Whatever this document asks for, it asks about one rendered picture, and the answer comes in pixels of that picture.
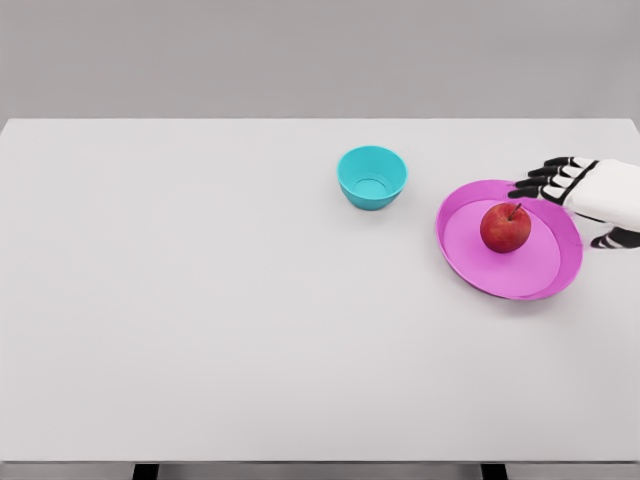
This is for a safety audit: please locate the red apple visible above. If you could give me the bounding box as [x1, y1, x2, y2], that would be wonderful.
[479, 201, 533, 255]

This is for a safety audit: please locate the pink plate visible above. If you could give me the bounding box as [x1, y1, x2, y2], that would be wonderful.
[434, 178, 585, 302]

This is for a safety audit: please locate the blue bowl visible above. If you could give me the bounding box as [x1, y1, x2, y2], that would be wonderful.
[336, 145, 409, 212]

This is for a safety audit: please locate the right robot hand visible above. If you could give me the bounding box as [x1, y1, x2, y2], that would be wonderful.
[507, 156, 640, 250]

